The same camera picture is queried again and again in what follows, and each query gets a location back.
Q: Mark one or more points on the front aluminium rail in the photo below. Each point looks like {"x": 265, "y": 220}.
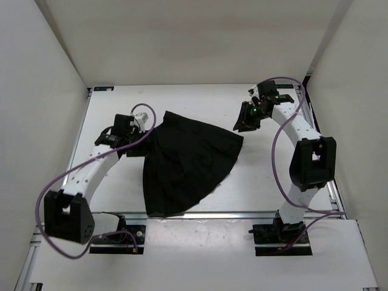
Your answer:
{"x": 204, "y": 215}

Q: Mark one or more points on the right blue corner label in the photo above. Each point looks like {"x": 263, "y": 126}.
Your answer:
{"x": 284, "y": 86}

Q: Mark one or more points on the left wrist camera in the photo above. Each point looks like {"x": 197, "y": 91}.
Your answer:
{"x": 125, "y": 130}

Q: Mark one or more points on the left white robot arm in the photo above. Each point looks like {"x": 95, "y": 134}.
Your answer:
{"x": 67, "y": 214}

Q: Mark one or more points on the left blue corner label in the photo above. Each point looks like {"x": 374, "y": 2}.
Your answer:
{"x": 103, "y": 88}

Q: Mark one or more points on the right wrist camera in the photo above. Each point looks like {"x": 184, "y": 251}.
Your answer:
{"x": 267, "y": 92}

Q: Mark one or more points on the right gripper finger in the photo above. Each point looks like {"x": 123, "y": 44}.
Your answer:
{"x": 247, "y": 128}
{"x": 243, "y": 116}

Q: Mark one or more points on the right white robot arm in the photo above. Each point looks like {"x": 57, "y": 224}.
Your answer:
{"x": 313, "y": 162}

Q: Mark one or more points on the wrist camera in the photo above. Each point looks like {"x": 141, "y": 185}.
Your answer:
{"x": 267, "y": 92}
{"x": 125, "y": 130}

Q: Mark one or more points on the black pleated skirt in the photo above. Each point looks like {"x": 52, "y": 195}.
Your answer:
{"x": 187, "y": 160}

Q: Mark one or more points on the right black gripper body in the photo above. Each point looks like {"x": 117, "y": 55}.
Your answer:
{"x": 255, "y": 113}

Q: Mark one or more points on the blue corner label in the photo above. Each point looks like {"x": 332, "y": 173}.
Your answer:
{"x": 103, "y": 88}
{"x": 284, "y": 86}

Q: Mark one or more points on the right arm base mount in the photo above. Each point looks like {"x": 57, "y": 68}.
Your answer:
{"x": 279, "y": 239}

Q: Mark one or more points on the left aluminium frame rail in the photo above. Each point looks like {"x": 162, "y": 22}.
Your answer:
{"x": 24, "y": 282}

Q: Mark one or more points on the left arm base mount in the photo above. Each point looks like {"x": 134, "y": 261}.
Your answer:
{"x": 117, "y": 235}

